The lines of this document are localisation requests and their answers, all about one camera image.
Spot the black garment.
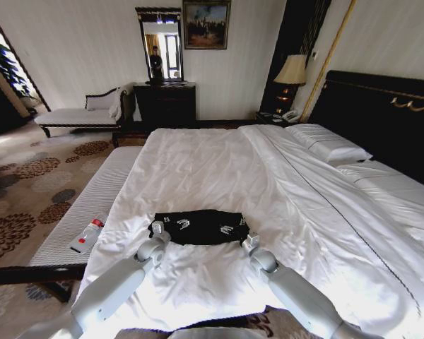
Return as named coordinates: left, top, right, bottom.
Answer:
left=147, top=209, right=251, bottom=246

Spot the white striped bed bench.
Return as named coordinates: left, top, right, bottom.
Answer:
left=0, top=146, right=144, bottom=304

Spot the white duvet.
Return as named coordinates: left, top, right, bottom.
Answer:
left=70, top=123, right=424, bottom=339

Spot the clear bottle with red cap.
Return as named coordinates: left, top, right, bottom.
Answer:
left=79, top=217, right=106, bottom=243

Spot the white robot front shell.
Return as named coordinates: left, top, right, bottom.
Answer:
left=114, top=326, right=269, bottom=339

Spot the dark nightstand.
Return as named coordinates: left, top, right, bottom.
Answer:
left=255, top=110, right=302, bottom=125

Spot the dark wooden dresser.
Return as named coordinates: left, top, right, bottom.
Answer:
left=132, top=81, right=198, bottom=130

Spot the white striped pillow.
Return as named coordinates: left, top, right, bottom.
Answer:
left=285, top=123, right=375, bottom=165

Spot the white chaise longue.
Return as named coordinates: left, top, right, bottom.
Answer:
left=34, top=87, right=129, bottom=139

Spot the person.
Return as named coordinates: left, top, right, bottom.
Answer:
left=148, top=45, right=165, bottom=79

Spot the table lamp with cream shade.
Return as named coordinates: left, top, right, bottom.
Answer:
left=273, top=54, right=309, bottom=109

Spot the black headboard with gold trim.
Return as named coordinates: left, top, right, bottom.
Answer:
left=309, top=69, right=424, bottom=194

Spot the gold framed painting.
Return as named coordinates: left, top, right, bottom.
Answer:
left=182, top=0, right=232, bottom=51

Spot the green potted plant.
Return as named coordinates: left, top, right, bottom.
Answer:
left=0, top=30, right=32, bottom=100

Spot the gold wall trim strip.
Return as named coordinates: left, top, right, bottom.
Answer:
left=299, top=0, right=358, bottom=124

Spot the dark framed wall mirror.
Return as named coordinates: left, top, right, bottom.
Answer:
left=134, top=6, right=185, bottom=85

